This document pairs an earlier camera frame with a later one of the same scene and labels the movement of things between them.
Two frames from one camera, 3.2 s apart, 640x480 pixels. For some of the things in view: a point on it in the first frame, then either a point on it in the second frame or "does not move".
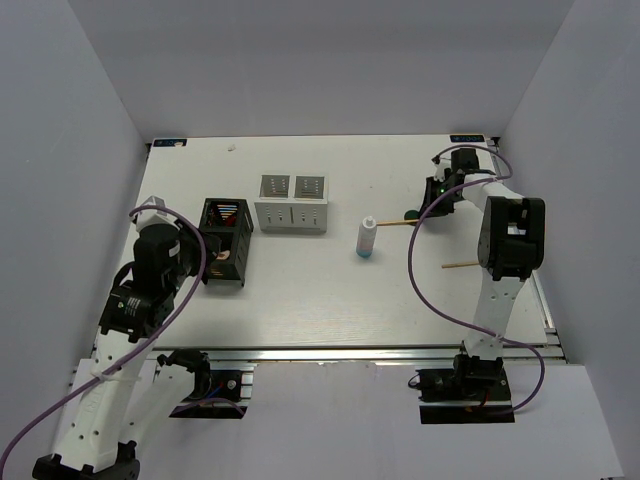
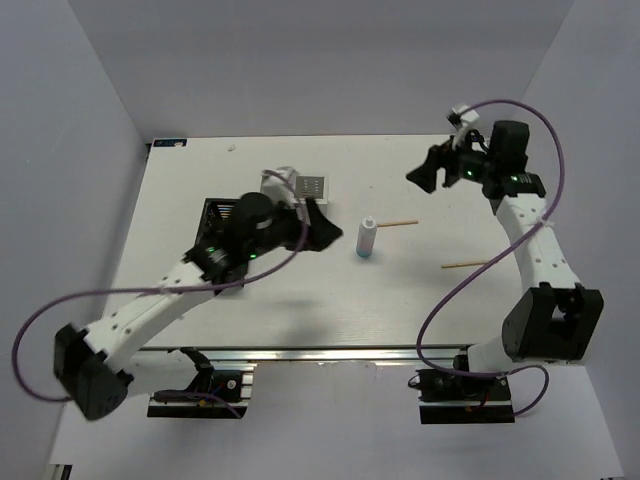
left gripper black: x=190 y=235 → x=321 y=232
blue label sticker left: x=169 y=142 does not move
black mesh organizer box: x=231 y=220 does not move
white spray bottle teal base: x=366 y=237 does not move
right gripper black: x=429 y=197 → x=442 y=156
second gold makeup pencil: x=459 y=264 does not move
